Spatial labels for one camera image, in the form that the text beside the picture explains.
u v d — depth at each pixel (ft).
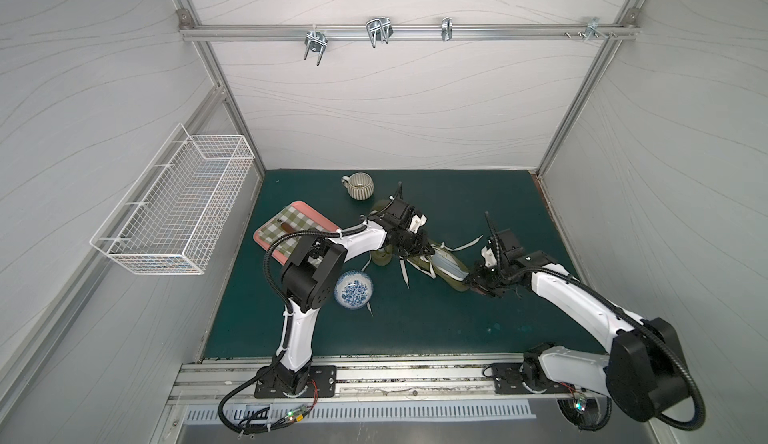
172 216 2.25
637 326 1.40
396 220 2.52
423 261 2.92
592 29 2.51
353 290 2.90
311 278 1.71
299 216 3.43
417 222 2.91
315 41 2.58
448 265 3.02
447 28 2.57
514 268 2.03
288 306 1.79
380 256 2.98
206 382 2.46
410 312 2.76
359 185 3.66
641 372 1.33
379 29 2.51
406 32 2.57
